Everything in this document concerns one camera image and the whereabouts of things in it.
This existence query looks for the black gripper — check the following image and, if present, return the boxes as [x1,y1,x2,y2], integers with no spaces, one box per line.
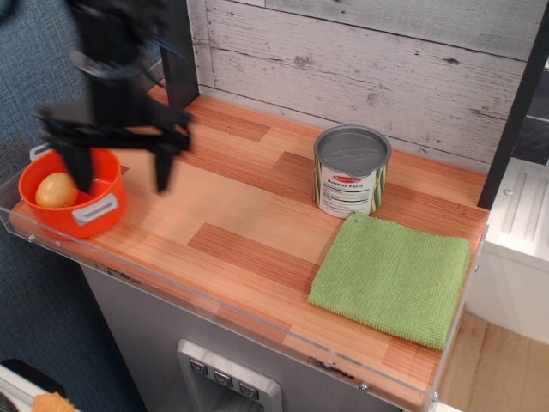
[36,75,191,193]

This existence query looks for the yellow potato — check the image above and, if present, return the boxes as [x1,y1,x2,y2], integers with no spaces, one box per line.
[35,172,79,209]

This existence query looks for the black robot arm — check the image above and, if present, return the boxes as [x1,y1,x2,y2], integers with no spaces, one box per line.
[37,1,192,192]

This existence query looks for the silver tin can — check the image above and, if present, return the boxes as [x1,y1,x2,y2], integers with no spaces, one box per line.
[313,125,392,218]

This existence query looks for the clear acrylic table guard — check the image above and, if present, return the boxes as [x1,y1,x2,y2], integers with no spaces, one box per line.
[0,205,443,412]

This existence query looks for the silver toy fridge cabinet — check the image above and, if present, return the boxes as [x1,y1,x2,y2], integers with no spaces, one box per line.
[82,266,396,411]

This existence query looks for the orange object bottom left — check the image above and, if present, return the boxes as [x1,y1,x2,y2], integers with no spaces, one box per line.
[31,392,76,412]

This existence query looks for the green folded cloth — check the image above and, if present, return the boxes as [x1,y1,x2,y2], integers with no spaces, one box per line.
[308,212,470,350]

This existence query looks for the white toy appliance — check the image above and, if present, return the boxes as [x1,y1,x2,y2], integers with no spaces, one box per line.
[466,158,548,344]

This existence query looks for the orange bowl with grey handles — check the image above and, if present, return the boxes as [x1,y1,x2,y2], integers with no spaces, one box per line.
[18,148,127,239]

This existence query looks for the dark vertical post left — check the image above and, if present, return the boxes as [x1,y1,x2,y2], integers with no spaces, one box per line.
[158,0,199,109]

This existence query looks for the dark vertical post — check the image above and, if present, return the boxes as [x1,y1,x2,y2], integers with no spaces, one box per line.
[158,0,199,109]
[477,2,548,210]

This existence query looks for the dark vertical post right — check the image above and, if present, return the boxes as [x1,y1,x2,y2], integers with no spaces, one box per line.
[477,2,548,210]

